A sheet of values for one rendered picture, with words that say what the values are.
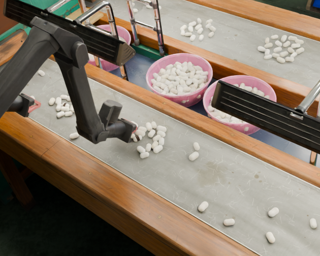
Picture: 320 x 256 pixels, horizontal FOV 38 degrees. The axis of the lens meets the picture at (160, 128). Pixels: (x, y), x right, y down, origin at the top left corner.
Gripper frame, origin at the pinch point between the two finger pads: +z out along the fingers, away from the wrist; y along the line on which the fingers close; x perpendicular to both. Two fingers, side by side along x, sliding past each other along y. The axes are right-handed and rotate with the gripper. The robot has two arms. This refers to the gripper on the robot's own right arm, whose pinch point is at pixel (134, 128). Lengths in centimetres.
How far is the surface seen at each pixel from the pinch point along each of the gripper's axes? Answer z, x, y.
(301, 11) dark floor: 205, -75, 28
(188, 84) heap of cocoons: 25.6, -18.7, -0.9
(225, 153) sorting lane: 7.9, -4.0, -33.0
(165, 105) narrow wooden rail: 11.0, -10.0, -2.8
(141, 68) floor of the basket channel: 32.4, -16.6, 27.9
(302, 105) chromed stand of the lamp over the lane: -20, -30, -59
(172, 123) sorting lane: 9.3, -5.3, -9.0
